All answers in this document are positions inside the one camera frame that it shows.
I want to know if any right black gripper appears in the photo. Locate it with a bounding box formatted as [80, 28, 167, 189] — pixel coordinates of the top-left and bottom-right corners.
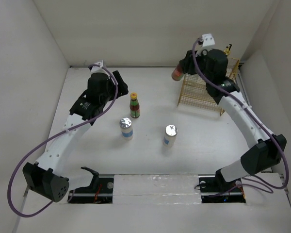
[179, 47, 212, 83]

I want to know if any dark liquid glass bottle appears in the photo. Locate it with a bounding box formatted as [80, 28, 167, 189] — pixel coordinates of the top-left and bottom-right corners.
[224, 44, 232, 69]

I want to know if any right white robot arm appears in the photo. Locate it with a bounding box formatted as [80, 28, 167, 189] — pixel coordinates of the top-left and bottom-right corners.
[179, 49, 289, 191]

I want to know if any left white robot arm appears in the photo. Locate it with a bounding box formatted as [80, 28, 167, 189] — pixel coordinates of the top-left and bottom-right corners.
[23, 70, 129, 202]

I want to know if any left silver lid shaker jar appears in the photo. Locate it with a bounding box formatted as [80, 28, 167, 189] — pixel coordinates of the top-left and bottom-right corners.
[119, 117, 133, 140]

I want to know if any silver lid shaker jar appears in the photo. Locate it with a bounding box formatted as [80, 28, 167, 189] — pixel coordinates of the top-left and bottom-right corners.
[119, 117, 133, 140]
[163, 124, 178, 147]

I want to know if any right silver lid shaker jar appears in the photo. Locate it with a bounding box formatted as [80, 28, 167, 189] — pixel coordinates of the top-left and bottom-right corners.
[163, 124, 178, 147]

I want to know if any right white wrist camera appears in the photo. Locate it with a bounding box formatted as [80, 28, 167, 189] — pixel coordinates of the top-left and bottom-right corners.
[197, 33, 215, 48]

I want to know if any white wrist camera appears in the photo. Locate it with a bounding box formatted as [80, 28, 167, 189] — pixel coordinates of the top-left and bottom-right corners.
[197, 33, 215, 48]
[88, 60, 105, 74]

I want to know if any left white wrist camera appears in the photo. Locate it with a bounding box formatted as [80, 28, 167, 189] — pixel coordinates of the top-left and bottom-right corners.
[88, 60, 105, 74]

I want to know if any yellow wire rack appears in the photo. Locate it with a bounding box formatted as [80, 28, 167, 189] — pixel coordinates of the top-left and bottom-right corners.
[177, 56, 241, 116]

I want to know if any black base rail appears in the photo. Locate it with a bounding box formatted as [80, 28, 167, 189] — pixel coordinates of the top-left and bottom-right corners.
[67, 174, 246, 205]

